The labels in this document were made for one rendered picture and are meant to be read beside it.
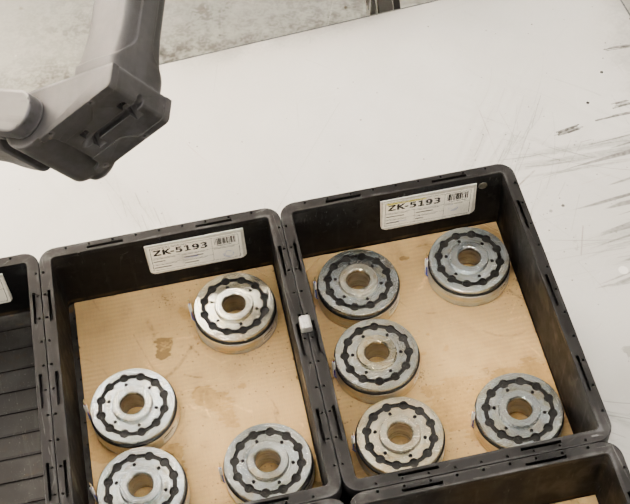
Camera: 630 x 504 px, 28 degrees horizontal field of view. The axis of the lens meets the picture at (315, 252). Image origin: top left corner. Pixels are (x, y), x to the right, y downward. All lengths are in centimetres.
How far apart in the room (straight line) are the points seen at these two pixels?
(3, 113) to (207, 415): 54
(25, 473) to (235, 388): 27
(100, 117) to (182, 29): 205
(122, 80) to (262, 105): 92
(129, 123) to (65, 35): 209
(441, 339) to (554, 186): 41
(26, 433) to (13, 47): 177
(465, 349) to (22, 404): 55
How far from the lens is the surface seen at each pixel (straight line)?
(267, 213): 156
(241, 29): 312
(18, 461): 155
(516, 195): 157
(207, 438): 151
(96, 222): 188
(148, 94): 111
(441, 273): 158
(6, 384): 160
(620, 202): 188
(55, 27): 322
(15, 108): 112
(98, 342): 160
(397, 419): 146
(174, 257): 159
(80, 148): 113
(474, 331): 157
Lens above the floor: 216
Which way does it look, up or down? 54 degrees down
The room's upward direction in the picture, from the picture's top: 5 degrees counter-clockwise
